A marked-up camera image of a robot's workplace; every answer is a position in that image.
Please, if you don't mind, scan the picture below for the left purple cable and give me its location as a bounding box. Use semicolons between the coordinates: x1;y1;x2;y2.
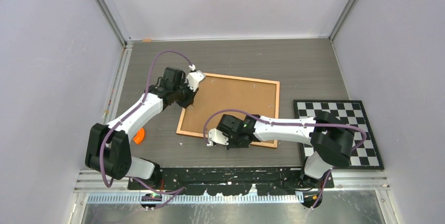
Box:
99;50;196;210

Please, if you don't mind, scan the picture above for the purple cable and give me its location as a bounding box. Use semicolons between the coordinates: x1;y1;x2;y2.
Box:
99;50;196;210
203;109;368;210

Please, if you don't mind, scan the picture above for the aluminium rail front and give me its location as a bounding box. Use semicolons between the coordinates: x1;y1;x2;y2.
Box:
74;170;390;205

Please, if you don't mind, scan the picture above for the black white checkerboard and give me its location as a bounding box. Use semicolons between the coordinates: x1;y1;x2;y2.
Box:
292;99;384;170

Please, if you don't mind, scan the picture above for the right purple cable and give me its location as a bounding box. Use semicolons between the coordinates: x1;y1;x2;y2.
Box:
203;109;368;210

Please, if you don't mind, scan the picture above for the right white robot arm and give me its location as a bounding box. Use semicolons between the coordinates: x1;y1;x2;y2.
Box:
208;111;355;188

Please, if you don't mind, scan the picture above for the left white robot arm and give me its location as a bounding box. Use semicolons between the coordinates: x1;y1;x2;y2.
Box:
85;67;205;189

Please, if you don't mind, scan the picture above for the orange curved plastic piece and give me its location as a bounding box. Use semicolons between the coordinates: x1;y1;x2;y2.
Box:
133;127;145;145

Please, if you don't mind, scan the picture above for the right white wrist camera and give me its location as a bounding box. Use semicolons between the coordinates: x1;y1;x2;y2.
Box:
206;128;229;147

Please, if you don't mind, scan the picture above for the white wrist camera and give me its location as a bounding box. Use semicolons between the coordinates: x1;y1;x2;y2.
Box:
186;64;206;92
206;128;229;147

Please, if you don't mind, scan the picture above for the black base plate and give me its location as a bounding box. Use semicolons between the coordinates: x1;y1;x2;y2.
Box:
145;166;334;196

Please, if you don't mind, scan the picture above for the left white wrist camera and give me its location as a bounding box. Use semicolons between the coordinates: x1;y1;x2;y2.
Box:
186;64;206;92

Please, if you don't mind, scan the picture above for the wooden picture frame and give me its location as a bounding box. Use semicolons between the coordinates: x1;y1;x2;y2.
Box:
176;73;280;138

